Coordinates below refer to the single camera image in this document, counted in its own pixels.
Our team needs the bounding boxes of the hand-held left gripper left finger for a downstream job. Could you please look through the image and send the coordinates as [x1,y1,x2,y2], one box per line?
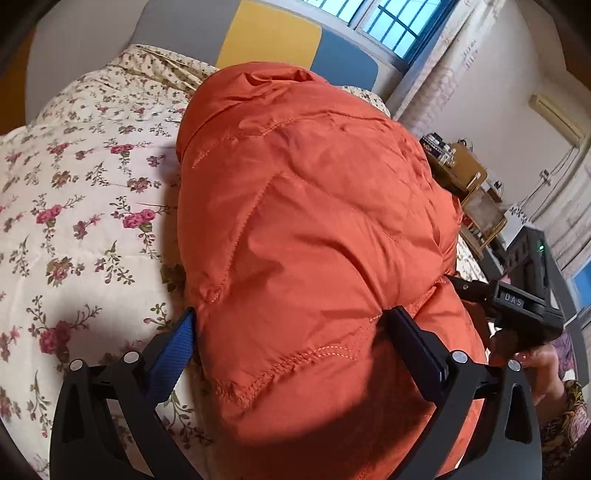
[50,307,204,480]

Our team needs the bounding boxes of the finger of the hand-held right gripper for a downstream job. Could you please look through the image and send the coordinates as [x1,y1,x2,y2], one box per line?
[445,276,498,306]

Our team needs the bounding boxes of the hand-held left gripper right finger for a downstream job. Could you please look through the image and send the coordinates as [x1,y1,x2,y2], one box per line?
[388,305,542,480]

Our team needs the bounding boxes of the orange padded jacket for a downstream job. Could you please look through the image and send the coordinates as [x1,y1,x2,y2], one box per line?
[175,61,489,480]

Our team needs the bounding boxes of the person's right hand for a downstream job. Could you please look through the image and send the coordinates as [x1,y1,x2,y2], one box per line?
[487,325,563,408]

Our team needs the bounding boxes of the white floral box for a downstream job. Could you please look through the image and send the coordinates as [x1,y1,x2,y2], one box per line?
[502,205,540,246]

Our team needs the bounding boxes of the wooden nightstand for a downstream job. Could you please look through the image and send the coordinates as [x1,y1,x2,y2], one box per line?
[425,138,509,260]

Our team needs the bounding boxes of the dark items on nightstand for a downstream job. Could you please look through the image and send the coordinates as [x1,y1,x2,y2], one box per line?
[419,133,457,163]

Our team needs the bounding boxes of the floral bed blanket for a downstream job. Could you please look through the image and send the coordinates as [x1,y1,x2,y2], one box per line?
[0,44,491,480]

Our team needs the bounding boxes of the white lace curtain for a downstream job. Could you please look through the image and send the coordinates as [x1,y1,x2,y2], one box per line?
[392,0,514,141]

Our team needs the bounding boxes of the barred window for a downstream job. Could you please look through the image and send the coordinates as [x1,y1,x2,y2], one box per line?
[318,0,457,64]

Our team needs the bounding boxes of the grey yellow blue headboard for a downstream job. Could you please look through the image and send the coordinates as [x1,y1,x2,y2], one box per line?
[25,0,380,126]

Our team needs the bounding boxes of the wall cable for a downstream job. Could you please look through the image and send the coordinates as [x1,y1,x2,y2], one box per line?
[521,142,580,219]

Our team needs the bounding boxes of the wall air conditioner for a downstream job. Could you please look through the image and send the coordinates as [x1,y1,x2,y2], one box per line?
[530,93,585,145]

